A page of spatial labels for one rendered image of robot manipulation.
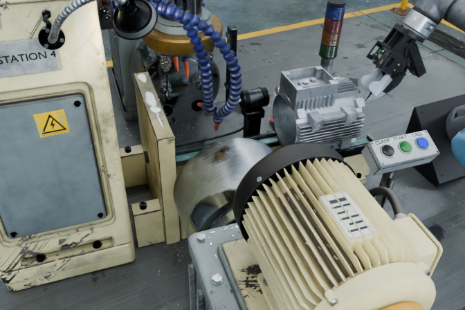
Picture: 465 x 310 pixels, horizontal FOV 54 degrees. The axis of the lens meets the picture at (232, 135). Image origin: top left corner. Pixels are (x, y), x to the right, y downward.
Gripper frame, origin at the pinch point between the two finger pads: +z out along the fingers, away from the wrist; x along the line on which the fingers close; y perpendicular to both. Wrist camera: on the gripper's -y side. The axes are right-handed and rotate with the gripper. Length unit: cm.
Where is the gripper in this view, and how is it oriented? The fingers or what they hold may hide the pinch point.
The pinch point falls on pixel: (370, 97)
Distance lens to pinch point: 130.7
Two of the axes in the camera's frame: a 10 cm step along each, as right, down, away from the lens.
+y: -8.0, -2.5, -5.4
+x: 3.3, 5.8, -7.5
